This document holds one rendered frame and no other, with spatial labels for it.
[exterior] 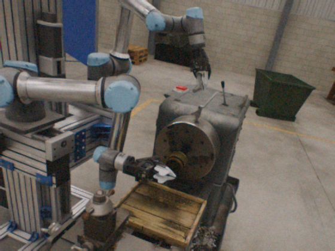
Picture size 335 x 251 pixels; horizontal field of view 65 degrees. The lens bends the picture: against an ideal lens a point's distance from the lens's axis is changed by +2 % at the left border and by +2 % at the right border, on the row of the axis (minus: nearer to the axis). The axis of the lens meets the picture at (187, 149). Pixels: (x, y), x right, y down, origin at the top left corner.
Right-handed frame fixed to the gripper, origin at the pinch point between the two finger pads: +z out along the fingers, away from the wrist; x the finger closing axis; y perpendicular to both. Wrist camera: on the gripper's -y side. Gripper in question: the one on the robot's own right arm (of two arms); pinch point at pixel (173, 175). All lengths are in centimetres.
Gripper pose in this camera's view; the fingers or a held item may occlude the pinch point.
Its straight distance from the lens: 108.9
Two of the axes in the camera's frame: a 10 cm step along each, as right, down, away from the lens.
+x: 1.6, -8.8, -4.5
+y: -3.2, 3.9, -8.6
